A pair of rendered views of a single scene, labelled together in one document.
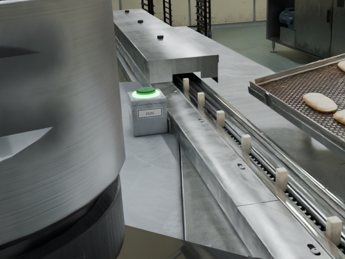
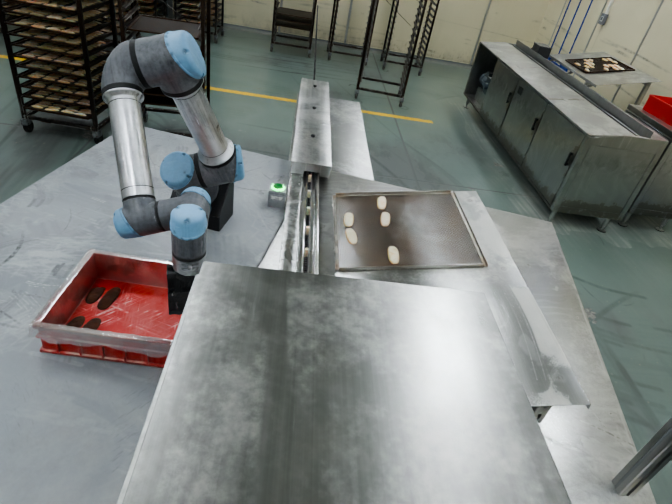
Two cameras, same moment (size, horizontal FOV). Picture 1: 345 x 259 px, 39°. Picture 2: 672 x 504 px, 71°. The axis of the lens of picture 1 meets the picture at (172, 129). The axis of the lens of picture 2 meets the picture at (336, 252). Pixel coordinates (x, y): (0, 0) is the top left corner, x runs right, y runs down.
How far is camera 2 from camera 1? 1.05 m
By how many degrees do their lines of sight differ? 16
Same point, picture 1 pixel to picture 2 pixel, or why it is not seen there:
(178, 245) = not seen: hidden behind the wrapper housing
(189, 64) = (314, 167)
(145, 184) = (258, 236)
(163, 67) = (299, 165)
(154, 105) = (279, 194)
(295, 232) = not seen: hidden behind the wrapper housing
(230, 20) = (448, 58)
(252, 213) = (282, 263)
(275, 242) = not seen: hidden behind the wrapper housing
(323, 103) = (347, 221)
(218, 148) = (292, 229)
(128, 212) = (245, 247)
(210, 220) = (273, 259)
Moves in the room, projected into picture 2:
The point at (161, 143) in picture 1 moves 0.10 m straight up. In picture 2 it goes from (277, 214) to (279, 193)
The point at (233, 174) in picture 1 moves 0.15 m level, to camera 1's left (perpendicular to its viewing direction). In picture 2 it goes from (288, 244) to (247, 235)
